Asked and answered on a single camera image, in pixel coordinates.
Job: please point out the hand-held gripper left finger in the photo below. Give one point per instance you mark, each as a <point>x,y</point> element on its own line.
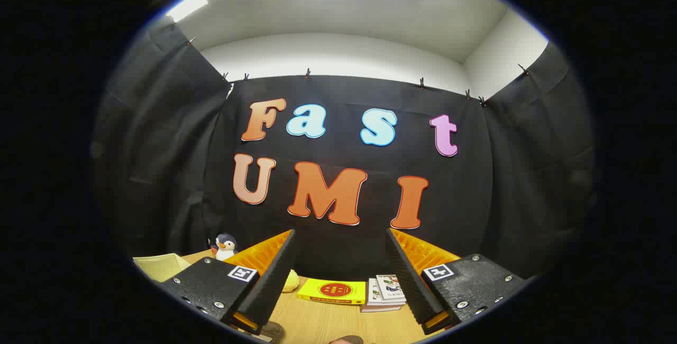
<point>272,280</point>

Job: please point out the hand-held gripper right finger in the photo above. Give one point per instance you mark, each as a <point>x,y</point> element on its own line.
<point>410,280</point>

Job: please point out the cream fabric storage box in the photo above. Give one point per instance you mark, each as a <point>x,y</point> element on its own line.
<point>158,267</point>

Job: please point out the yellow plush bun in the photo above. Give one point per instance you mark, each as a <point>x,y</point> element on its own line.
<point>291,281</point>

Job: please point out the thick white book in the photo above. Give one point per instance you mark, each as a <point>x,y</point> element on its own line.
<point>378,309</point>

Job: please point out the penguin plush toy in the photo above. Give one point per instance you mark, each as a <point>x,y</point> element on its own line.
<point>226,247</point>

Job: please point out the yellow book with red circle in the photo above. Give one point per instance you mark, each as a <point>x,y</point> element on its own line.
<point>332,291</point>

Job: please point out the small ceiling light panel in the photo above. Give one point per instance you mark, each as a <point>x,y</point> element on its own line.
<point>186,6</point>

